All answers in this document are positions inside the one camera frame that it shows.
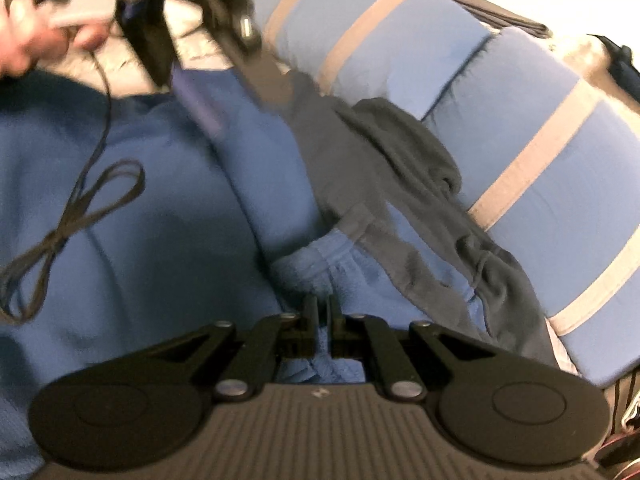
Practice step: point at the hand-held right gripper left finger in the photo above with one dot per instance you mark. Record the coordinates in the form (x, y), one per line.
(311, 320)

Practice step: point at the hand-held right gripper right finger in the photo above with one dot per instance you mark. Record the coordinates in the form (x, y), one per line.
(335, 322)

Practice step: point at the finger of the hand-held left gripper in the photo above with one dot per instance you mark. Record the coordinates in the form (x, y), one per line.
(260, 67)
(200, 107)

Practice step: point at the blue fleece jacket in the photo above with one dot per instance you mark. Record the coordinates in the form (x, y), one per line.
(150, 240)

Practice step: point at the grey folded clothes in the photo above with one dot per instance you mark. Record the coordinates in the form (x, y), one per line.
(500, 12)

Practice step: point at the navy and pink clothes pile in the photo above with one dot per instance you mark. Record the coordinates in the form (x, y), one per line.
(617, 57)

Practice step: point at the person's left hand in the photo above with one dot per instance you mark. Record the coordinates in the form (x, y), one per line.
(20, 47)

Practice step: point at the blue grey-striped pillow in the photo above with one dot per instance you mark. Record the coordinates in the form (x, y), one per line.
(400, 35)
(550, 135)

